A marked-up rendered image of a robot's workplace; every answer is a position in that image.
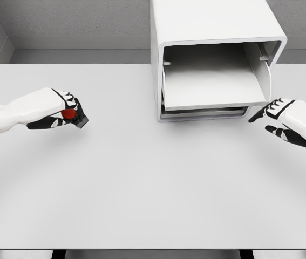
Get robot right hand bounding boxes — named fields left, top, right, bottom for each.
left=248, top=98, right=306, bottom=149

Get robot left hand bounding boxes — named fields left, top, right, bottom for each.
left=19, top=87, right=84, bottom=131

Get white lower cabinet drawer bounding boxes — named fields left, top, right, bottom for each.
left=160, top=106, right=249, bottom=120

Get white tabletop storage cabinet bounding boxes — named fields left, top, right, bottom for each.
left=149, top=0, right=288, bottom=124

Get black load switch red knob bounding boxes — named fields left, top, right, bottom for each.
left=61, top=108, right=90, bottom=129

